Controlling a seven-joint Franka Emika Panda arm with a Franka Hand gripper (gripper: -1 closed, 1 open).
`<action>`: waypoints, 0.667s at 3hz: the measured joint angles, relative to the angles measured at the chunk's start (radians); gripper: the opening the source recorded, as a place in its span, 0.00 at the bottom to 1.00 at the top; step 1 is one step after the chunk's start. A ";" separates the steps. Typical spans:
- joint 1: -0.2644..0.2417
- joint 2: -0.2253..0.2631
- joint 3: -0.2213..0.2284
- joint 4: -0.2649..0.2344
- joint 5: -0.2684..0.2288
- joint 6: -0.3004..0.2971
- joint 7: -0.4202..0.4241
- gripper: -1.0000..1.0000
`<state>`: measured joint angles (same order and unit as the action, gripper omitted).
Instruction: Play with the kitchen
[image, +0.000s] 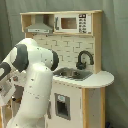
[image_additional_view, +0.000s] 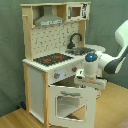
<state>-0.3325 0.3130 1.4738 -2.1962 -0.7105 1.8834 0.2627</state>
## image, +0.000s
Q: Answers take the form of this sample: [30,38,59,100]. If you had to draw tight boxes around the white toy oven door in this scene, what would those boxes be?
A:
[0,80,15,106]

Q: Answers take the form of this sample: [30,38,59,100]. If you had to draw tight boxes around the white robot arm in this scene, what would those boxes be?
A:
[0,38,59,128]

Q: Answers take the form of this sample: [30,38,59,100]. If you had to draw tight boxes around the wooden toy kitchen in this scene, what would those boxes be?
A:
[1,9,115,128]

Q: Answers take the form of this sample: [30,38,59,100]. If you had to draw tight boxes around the grey toy sink basin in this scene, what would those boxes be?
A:
[53,67,92,81]

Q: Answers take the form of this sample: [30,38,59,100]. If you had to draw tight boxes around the black toy faucet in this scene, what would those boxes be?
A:
[76,50,94,70]

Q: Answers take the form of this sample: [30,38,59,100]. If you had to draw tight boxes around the toy microwave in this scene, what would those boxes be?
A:
[54,14,92,34]

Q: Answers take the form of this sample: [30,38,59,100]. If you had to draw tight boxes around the grey toy range hood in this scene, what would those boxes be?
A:
[24,14,54,34]

